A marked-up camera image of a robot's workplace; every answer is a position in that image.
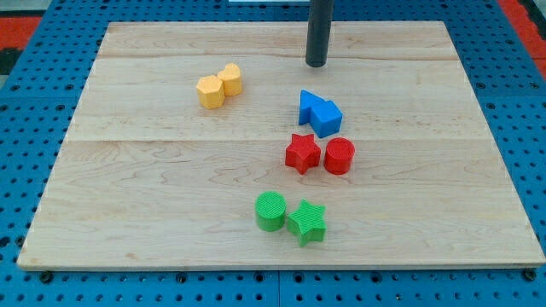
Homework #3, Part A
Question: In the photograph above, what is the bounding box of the yellow heart block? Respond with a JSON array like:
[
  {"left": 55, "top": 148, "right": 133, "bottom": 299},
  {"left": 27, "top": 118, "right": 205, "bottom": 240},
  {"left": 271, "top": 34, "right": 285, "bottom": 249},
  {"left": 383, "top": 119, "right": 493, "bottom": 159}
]
[{"left": 217, "top": 63, "right": 242, "bottom": 96}]

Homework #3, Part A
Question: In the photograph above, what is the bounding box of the yellow hexagon block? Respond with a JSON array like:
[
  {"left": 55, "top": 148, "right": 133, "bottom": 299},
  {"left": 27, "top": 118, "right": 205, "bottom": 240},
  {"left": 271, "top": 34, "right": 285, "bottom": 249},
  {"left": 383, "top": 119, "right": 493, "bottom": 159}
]
[{"left": 196, "top": 75, "right": 225, "bottom": 109}]

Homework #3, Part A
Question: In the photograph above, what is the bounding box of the red star block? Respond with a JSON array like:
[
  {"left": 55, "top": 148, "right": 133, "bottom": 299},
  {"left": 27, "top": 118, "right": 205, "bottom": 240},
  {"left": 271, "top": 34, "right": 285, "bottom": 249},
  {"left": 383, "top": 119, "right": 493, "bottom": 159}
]
[{"left": 285, "top": 134, "right": 321, "bottom": 175}]

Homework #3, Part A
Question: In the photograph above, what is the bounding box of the green cylinder block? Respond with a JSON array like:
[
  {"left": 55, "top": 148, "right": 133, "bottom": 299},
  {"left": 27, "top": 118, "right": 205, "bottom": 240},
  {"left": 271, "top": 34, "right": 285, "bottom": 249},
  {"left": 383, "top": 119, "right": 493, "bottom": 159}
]
[{"left": 255, "top": 191, "right": 287, "bottom": 232}]

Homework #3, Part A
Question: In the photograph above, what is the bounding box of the blue cube block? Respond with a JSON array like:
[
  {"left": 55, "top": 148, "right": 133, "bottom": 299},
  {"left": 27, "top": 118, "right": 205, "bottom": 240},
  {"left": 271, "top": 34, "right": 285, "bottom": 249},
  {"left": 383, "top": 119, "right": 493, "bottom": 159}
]
[{"left": 310, "top": 101, "right": 343, "bottom": 138}]

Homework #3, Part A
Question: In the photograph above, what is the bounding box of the blue triangle block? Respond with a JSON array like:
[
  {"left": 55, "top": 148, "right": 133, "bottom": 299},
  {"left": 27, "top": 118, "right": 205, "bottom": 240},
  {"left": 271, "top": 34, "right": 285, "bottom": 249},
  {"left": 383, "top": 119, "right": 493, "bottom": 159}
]
[{"left": 299, "top": 90, "right": 325, "bottom": 125}]

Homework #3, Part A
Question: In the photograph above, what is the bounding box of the red cylinder block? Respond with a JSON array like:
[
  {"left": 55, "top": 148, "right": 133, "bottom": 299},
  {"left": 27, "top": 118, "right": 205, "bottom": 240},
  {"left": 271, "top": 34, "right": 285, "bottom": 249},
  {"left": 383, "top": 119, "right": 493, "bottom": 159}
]
[{"left": 324, "top": 137, "right": 356, "bottom": 175}]

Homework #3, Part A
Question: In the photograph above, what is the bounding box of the light wooden board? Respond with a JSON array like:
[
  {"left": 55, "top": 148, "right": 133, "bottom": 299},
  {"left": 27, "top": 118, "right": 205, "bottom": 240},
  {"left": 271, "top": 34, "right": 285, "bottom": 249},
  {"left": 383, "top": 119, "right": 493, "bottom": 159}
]
[{"left": 17, "top": 21, "right": 545, "bottom": 271}]

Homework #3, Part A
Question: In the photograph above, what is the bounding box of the green star block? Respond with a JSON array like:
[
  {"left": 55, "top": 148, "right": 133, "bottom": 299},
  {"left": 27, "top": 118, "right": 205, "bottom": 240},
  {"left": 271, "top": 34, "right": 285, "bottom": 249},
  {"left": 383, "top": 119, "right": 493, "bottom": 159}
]
[{"left": 287, "top": 199, "right": 328, "bottom": 247}]

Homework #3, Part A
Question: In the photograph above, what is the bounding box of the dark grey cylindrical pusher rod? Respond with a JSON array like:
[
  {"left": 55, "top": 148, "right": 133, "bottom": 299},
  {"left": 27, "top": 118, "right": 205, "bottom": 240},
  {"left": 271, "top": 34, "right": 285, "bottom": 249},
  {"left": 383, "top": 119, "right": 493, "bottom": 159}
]
[{"left": 305, "top": 0, "right": 334, "bottom": 67}]

